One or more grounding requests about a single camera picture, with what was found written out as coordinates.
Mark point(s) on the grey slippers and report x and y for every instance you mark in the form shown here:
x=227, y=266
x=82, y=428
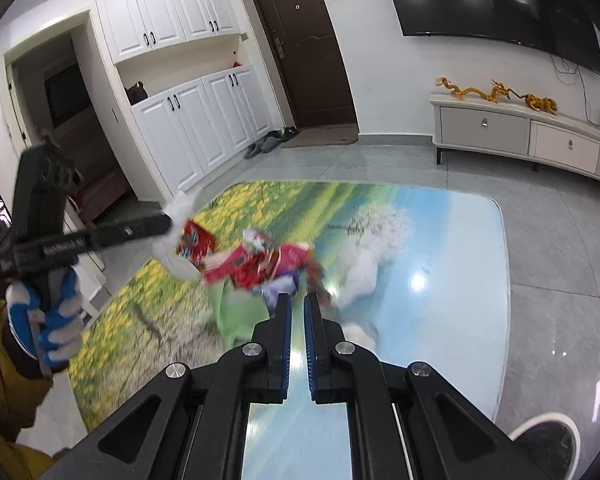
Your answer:
x=265, y=144

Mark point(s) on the long yellow dragon figurine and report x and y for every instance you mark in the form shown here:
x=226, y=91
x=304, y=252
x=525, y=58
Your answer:
x=462, y=91

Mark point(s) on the brown doormat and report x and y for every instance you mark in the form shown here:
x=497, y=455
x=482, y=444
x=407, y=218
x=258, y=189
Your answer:
x=325, y=136

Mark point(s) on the white cabinet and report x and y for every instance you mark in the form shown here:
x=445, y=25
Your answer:
x=180, y=125

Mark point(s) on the black television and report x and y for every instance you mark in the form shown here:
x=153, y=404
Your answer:
x=480, y=0

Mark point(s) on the black bag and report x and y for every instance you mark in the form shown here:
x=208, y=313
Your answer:
x=136, y=94

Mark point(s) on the yellow tiger figurine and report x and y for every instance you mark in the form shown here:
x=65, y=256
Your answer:
x=542, y=104

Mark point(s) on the landscape printed floor mat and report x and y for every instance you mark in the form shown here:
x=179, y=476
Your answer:
x=430, y=270

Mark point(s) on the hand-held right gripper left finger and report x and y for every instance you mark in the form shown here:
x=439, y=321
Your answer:
x=283, y=340

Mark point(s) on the dark shoes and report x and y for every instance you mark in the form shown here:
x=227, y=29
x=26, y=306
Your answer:
x=289, y=131

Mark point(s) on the brown door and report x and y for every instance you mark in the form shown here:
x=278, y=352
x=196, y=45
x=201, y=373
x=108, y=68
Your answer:
x=310, y=60

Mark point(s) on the person's left hand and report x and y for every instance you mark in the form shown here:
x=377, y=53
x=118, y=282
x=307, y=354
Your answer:
x=55, y=332

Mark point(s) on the pink sofa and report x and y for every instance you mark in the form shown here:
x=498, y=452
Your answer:
x=102, y=185

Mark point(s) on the person's black shoe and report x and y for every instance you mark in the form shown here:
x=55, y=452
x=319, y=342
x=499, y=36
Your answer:
x=545, y=442

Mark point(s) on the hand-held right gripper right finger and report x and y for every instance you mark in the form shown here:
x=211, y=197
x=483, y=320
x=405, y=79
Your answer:
x=310, y=340

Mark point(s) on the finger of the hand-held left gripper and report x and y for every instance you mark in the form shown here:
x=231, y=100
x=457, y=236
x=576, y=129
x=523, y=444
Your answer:
x=130, y=230

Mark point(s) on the red foil snack packet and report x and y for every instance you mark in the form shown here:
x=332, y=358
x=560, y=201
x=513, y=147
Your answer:
x=242, y=267

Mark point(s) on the green plastic bag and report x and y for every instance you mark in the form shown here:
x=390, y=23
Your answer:
x=232, y=312

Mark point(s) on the white television stand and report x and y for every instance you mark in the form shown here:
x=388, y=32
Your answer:
x=485, y=127

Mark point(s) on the pink red wrapper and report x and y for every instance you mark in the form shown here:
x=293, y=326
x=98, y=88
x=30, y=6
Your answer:
x=295, y=257

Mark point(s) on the purple wrapper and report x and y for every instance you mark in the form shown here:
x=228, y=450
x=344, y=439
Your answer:
x=282, y=287

